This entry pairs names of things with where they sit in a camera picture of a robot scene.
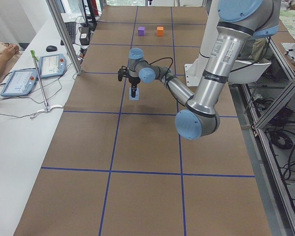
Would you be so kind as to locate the light blue foam block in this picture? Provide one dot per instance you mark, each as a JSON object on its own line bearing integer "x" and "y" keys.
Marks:
{"x": 134, "y": 98}

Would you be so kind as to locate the purple foam block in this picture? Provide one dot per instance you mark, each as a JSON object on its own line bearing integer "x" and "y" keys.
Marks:
{"x": 141, "y": 31}

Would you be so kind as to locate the orange foam block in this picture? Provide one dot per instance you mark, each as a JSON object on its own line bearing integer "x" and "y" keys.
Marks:
{"x": 160, "y": 31}

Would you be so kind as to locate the person's hand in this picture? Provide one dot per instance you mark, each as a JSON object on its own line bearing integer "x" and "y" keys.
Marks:
{"x": 9, "y": 52}

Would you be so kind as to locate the black keyboard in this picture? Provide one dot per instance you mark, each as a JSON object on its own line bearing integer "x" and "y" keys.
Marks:
{"x": 71, "y": 29}

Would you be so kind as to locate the teach pendant far from edge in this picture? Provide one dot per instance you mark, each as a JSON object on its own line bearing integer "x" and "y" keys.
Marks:
{"x": 52, "y": 65}

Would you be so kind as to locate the black computer mouse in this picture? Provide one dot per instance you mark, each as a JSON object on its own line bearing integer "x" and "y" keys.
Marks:
{"x": 51, "y": 48}

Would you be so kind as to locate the metal rod with green tip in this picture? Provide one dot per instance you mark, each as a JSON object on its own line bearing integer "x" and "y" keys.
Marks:
{"x": 47, "y": 108}

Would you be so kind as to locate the white plastic chair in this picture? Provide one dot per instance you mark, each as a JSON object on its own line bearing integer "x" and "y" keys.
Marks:
{"x": 244, "y": 72}

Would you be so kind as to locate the teach pendant near table edge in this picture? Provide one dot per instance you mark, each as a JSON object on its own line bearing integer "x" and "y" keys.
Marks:
{"x": 20, "y": 82}

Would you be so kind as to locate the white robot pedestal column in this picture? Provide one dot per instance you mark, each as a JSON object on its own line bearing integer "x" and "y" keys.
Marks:
{"x": 193, "y": 72}

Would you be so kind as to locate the aluminium frame post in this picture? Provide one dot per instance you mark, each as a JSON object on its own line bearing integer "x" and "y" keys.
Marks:
{"x": 58, "y": 20}

